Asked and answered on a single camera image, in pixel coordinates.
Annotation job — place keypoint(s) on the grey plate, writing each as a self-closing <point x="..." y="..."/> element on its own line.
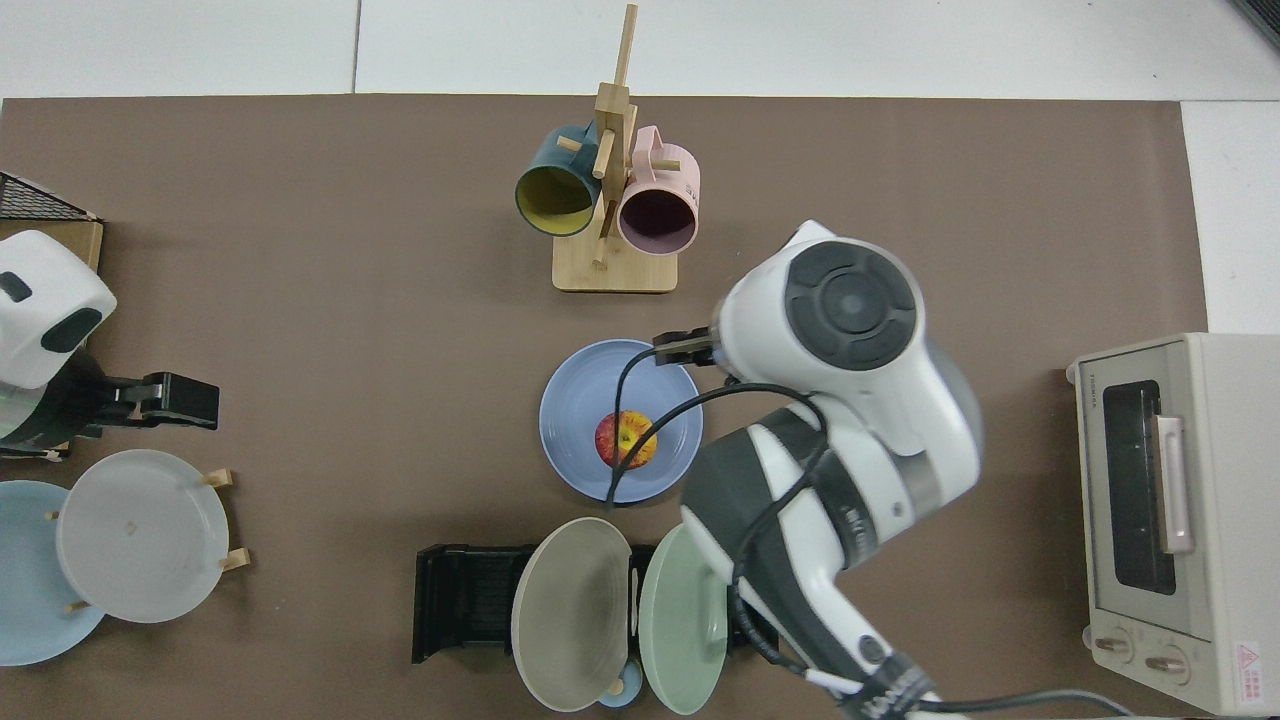
<point x="140" y="540"/>

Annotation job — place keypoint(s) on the green plate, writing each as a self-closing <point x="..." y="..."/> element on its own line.
<point x="675" y="620"/>

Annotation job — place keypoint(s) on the small blue round thing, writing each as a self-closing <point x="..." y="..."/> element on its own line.
<point x="625" y="692"/>

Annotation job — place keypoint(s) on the brown table cloth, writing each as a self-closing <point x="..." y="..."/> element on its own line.
<point x="300" y="250"/>

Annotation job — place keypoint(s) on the dark grey device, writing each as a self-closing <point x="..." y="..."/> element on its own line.
<point x="1262" y="15"/>

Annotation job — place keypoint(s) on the red yellow apple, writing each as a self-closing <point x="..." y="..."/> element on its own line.
<point x="630" y="432"/>

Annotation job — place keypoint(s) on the pink cup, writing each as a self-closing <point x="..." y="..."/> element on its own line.
<point x="675" y="170"/>

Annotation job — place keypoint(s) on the wooden plate rack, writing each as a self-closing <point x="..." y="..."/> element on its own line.
<point x="236" y="560"/>

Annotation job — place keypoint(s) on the wooden cup stand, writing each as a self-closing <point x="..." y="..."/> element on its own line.
<point x="615" y="275"/>

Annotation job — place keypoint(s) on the beige plate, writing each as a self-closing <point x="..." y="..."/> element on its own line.
<point x="570" y="610"/>

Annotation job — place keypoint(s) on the black dish rack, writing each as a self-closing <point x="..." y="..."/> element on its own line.
<point x="460" y="600"/>

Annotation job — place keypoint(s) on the dark blue cup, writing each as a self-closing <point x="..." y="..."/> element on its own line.
<point x="548" y="152"/>

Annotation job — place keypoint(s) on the light blue plate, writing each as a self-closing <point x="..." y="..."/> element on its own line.
<point x="25" y="600"/>

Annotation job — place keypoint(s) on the pale toaster oven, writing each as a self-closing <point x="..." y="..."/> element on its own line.
<point x="1140" y="615"/>

